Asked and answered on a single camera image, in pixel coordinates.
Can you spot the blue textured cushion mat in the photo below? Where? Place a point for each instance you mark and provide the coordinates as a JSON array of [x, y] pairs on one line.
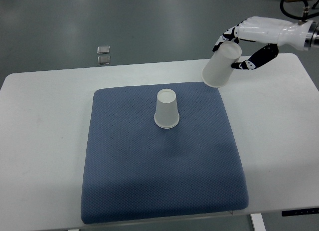
[[136, 170]]

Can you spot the white paper cup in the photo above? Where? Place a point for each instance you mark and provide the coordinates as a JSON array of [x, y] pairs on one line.
[[166, 114], [218, 70]]

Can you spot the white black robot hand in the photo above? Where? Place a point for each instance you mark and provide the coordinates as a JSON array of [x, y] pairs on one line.
[[269, 31]]

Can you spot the white table leg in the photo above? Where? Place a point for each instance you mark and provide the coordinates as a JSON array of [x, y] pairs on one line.
[[257, 222]]

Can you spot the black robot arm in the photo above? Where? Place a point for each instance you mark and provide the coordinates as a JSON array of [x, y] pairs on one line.
[[312, 37]]

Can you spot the black table control panel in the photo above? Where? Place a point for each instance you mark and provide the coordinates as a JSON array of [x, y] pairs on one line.
[[300, 212]]

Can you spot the upper metal floor plate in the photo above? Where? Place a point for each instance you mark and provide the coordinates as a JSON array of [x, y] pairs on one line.
[[104, 49]]

